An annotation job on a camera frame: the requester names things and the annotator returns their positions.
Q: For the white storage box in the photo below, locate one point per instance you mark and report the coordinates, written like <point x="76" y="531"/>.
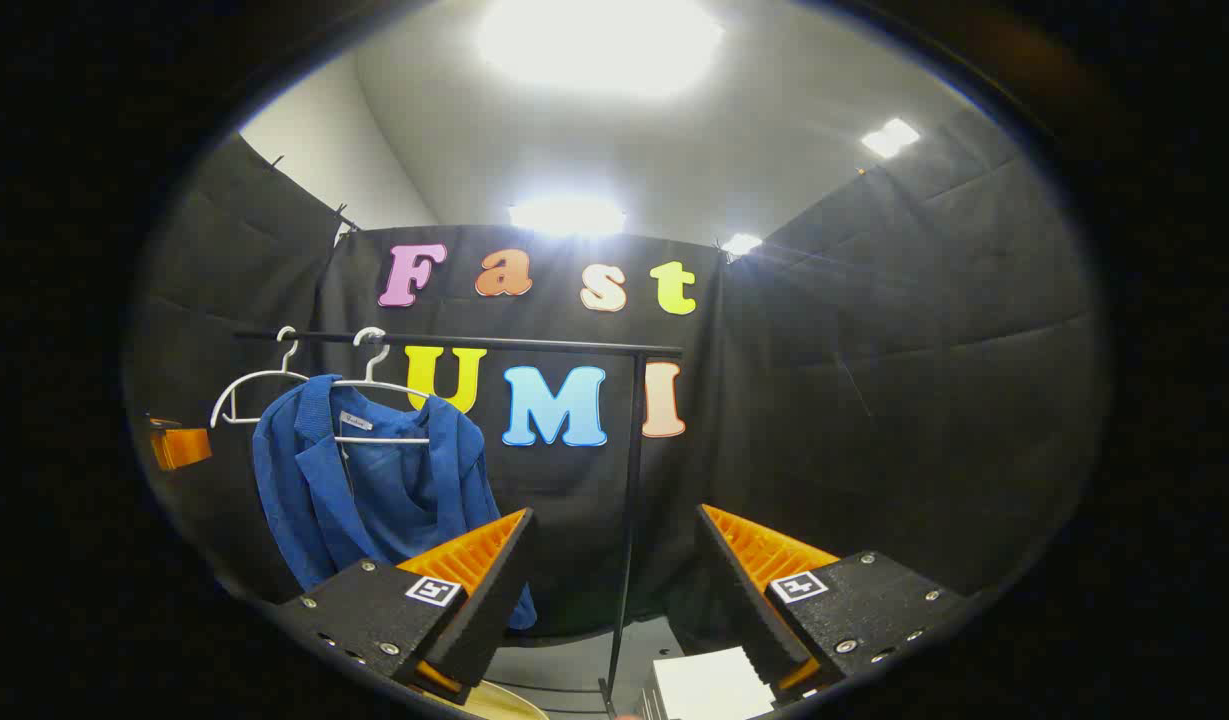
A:
<point x="714" y="685"/>

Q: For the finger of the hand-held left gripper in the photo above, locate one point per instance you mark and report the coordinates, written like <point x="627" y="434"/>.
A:
<point x="182" y="447"/>

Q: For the ceiling light panel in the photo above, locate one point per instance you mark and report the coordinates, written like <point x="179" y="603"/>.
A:
<point x="889" y="138"/>
<point x="742" y="244"/>
<point x="566" y="215"/>

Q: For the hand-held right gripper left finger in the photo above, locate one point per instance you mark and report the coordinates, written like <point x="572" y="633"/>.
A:
<point x="494" y="610"/>

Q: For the black clothes rack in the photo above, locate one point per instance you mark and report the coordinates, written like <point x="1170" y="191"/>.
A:
<point x="474" y="342"/>

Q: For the cream round laundry hamper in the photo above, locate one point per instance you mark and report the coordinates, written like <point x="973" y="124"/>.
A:
<point x="494" y="702"/>

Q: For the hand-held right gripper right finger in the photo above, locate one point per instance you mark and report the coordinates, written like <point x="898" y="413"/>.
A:
<point x="739" y="610"/>

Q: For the white plastic hanger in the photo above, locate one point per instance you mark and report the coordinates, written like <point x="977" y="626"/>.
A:
<point x="372" y="335"/>
<point x="249" y="378"/>

